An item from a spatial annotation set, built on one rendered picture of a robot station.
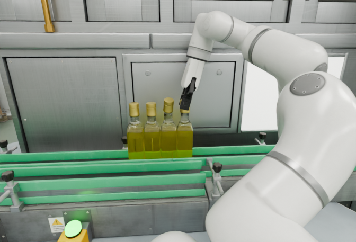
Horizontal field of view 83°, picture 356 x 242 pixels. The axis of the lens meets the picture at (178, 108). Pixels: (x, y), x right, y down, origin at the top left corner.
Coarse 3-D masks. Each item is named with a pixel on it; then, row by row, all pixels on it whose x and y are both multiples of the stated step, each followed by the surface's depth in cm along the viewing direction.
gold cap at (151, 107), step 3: (147, 102) 70; (150, 102) 70; (153, 102) 70; (147, 105) 68; (150, 105) 67; (153, 105) 68; (147, 108) 68; (150, 108) 68; (153, 108) 68; (147, 111) 69; (150, 111) 68; (153, 111) 68; (147, 114) 69; (150, 114) 68; (153, 114) 69; (156, 114) 70
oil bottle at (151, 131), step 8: (144, 128) 69; (152, 128) 69; (160, 128) 74; (144, 136) 70; (152, 136) 70; (160, 136) 73; (144, 144) 71; (152, 144) 71; (160, 144) 72; (152, 152) 72; (160, 152) 72
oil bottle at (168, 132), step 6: (162, 126) 70; (168, 126) 70; (174, 126) 70; (162, 132) 70; (168, 132) 70; (174, 132) 70; (162, 138) 70; (168, 138) 71; (174, 138) 71; (162, 144) 71; (168, 144) 71; (174, 144) 71; (162, 150) 72; (168, 150) 72; (174, 150) 72; (162, 156) 73; (168, 156) 73; (174, 156) 73
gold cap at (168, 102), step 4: (164, 100) 68; (168, 100) 68; (172, 100) 68; (164, 104) 68; (168, 104) 67; (172, 104) 68; (164, 108) 69; (168, 108) 68; (172, 108) 69; (168, 112) 69
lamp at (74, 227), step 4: (76, 220) 60; (68, 224) 59; (72, 224) 59; (76, 224) 59; (80, 224) 60; (68, 228) 58; (72, 228) 58; (76, 228) 58; (80, 228) 59; (68, 232) 57; (72, 232) 57; (76, 232) 58; (80, 232) 59; (68, 236) 57; (72, 236) 57; (76, 236) 58
